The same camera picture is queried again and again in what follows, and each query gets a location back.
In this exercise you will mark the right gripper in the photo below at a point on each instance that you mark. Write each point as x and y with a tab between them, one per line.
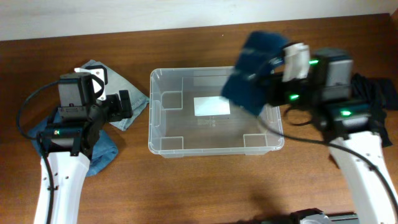
270	82

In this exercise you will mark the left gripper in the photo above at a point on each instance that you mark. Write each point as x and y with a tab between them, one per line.
119	111

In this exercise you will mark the teal garment with tape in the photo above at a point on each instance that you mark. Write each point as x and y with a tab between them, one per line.
247	85

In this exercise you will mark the black garment with tape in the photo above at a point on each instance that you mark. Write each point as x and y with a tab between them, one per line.
378	124

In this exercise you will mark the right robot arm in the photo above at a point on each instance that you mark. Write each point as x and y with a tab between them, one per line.
320	83

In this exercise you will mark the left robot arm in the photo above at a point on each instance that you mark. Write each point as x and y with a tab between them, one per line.
67	146

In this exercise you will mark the dark blue folded jeans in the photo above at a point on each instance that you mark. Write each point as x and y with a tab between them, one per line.
104	151

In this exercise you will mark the clear plastic storage bin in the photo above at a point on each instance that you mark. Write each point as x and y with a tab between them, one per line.
175	131

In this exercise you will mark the white label in bin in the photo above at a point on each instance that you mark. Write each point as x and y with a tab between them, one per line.
211	106

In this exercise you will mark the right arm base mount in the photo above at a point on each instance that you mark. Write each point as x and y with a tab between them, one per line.
314	216

